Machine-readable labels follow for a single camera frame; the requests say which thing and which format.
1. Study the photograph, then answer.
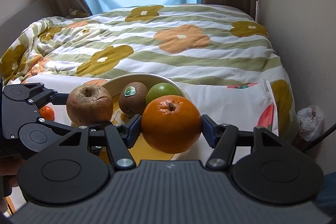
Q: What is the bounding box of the small mandarin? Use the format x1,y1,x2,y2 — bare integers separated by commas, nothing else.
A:
39,105,55,121

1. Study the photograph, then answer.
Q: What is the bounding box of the brown kiwi with sticker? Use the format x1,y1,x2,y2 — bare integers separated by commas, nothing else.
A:
118,82,148,115

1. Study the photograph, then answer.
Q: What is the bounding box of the wrinkled red-yellow apple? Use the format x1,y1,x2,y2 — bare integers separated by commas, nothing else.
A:
66,84,113,126

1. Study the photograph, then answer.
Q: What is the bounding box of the large orange front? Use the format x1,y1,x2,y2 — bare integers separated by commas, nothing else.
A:
141,95,202,154

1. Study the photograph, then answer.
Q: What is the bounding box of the green apple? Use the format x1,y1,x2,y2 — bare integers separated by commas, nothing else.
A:
146,83,180,105

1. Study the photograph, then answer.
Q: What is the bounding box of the yellow duck ceramic bowl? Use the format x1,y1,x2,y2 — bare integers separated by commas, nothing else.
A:
71,73,193,164

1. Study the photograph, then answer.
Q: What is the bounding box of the white persimmon print cloth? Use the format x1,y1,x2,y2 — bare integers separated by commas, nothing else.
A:
4,73,280,214

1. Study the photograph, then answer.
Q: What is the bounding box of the white plastic bag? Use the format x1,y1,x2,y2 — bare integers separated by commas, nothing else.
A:
297,105,323,142

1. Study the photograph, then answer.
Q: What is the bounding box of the floral striped quilt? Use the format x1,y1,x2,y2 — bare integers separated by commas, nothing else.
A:
1,4,299,141

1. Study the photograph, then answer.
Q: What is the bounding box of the floral pillow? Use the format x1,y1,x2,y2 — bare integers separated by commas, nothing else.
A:
66,9,90,19

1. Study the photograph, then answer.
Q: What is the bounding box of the black cable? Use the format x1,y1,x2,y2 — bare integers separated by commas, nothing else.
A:
296,122,336,148

